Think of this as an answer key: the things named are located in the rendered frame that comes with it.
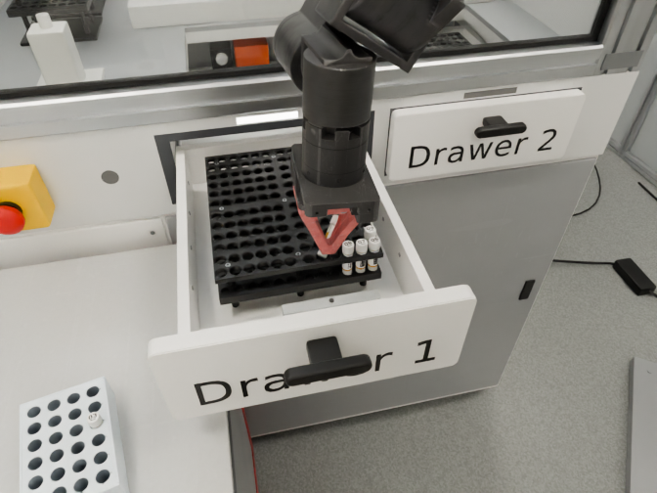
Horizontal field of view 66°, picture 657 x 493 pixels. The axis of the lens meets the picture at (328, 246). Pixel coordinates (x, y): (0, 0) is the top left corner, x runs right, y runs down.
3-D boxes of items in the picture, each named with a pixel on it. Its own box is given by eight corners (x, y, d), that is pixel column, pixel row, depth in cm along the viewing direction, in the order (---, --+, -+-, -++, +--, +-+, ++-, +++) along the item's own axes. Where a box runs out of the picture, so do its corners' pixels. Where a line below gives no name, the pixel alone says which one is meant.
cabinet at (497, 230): (498, 399, 140) (610, 155, 84) (109, 482, 124) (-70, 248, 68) (392, 191, 207) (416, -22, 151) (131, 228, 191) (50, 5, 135)
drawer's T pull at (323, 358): (372, 372, 43) (373, 363, 42) (285, 388, 42) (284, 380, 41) (361, 337, 46) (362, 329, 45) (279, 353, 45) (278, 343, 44)
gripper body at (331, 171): (304, 223, 43) (306, 145, 38) (290, 159, 50) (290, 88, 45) (379, 217, 44) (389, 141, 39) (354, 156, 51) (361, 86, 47)
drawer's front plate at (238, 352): (457, 365, 53) (479, 296, 45) (173, 422, 48) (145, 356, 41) (451, 351, 54) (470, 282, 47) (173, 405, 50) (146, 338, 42)
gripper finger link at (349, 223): (298, 271, 50) (299, 192, 44) (289, 226, 55) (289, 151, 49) (365, 265, 51) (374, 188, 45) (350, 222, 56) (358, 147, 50)
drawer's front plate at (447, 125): (563, 157, 80) (588, 93, 73) (388, 182, 76) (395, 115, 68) (557, 152, 82) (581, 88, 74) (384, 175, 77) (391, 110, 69)
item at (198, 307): (438, 345, 53) (448, 308, 49) (188, 393, 49) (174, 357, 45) (346, 141, 81) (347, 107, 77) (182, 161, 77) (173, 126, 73)
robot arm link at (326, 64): (317, 58, 36) (390, 51, 37) (289, 26, 40) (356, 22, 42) (314, 145, 40) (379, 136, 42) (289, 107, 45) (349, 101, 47)
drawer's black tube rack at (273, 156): (379, 292, 58) (383, 252, 53) (223, 320, 55) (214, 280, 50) (335, 179, 73) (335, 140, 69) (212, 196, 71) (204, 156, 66)
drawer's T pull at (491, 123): (526, 133, 71) (529, 124, 70) (476, 140, 69) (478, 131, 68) (513, 120, 73) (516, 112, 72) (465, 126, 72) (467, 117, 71)
